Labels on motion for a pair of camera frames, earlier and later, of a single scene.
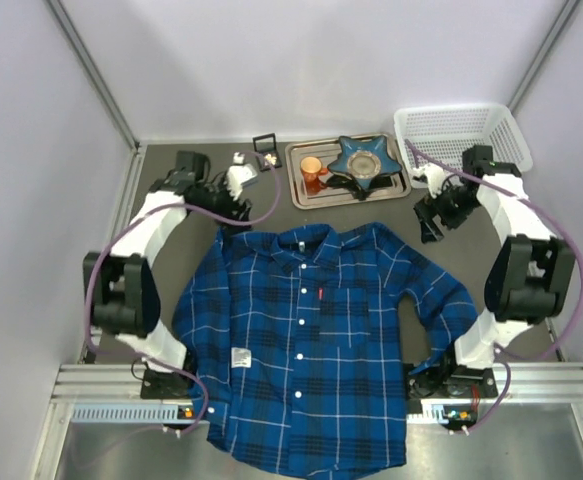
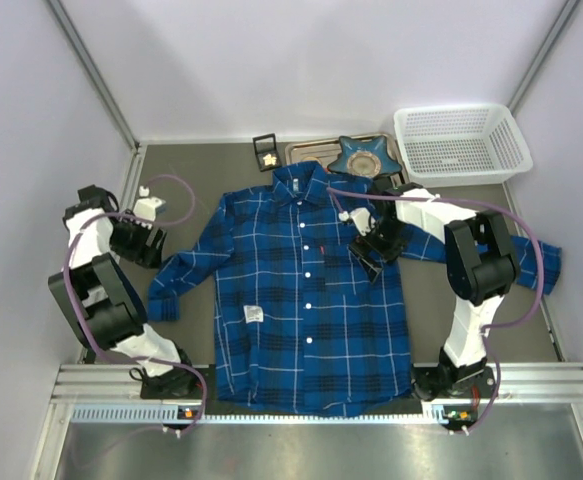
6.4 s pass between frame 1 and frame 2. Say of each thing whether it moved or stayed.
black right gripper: moved
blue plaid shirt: moved
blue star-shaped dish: stayed
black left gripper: moved
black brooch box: stayed
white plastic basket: stayed
